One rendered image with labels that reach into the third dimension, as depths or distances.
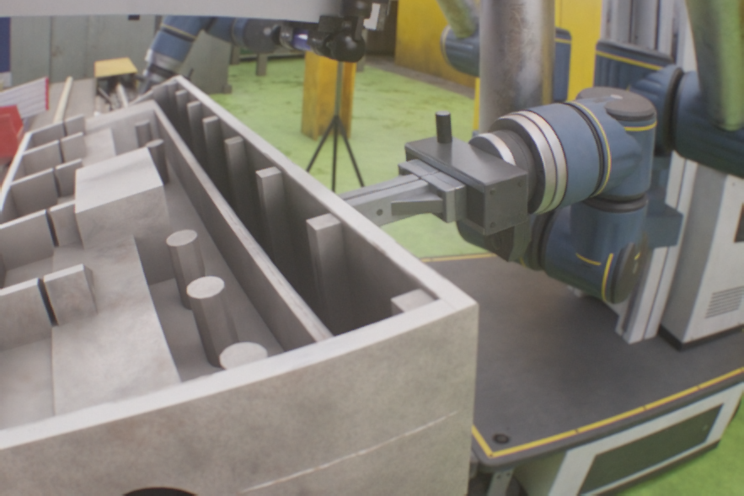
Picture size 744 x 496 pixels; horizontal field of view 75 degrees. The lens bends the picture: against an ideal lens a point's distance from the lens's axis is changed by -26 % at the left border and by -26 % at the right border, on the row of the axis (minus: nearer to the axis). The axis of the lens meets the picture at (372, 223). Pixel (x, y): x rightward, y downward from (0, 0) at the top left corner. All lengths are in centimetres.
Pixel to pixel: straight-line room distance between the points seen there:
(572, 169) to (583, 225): 14
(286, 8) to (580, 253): 44
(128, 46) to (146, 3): 616
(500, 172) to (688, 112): 74
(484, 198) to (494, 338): 113
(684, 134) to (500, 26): 59
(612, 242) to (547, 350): 91
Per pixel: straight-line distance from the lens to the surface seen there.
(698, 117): 121
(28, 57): 677
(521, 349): 160
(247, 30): 132
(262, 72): 847
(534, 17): 75
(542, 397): 143
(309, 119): 489
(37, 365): 49
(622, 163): 67
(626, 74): 126
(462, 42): 184
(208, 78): 696
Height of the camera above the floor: 117
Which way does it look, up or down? 21 degrees down
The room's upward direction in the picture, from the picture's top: 4 degrees clockwise
